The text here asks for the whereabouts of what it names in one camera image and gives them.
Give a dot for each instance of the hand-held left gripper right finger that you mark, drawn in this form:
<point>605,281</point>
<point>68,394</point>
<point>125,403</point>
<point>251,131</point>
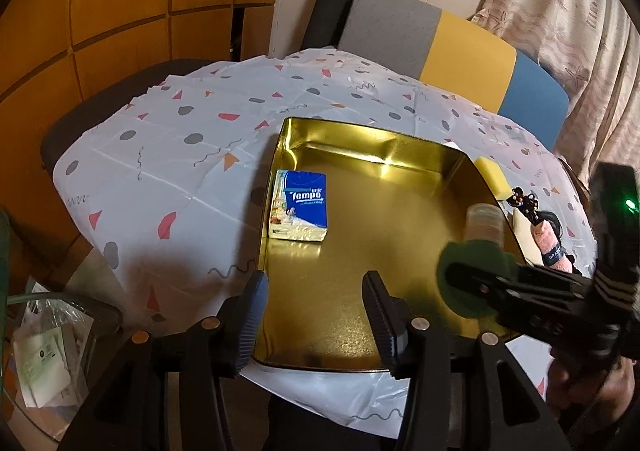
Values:
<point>376,311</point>

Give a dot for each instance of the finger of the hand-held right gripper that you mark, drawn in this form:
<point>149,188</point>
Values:
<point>560,326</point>
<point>500,281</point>

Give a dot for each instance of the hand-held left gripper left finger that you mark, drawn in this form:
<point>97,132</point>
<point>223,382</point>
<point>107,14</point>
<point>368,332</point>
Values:
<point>254,303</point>

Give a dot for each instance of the pink towel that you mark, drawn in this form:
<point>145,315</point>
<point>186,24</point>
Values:
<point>548,246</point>

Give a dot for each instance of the gold metal tin tray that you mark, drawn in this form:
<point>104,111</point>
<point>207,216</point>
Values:
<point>360,231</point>

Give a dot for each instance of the yellow sponge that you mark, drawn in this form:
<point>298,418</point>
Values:
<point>492,176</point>

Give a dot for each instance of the person's right hand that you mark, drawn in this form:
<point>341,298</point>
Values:
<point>610,386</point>

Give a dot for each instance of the beige flat sponge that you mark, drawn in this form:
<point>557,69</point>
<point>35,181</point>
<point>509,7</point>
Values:
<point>522,237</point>

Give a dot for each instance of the black hair bundle with beads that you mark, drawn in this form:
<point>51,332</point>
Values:
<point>522,201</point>

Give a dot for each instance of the blue tissue packet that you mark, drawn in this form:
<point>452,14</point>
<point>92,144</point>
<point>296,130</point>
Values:
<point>298,206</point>

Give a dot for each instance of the bin with papers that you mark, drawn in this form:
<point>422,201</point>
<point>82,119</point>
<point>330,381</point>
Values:
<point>102,312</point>

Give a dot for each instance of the white patterned tablecloth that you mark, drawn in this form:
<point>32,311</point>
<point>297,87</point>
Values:
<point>175,171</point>

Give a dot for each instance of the beige printed curtain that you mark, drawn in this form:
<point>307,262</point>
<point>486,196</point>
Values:
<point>575,31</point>

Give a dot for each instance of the white paper packet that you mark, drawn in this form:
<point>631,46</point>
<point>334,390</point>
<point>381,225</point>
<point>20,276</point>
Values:
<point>45,366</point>

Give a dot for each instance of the multicolour chair back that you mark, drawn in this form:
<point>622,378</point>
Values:
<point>465,46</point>

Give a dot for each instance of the black foam roll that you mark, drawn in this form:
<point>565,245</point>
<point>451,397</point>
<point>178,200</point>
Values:
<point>330,1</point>

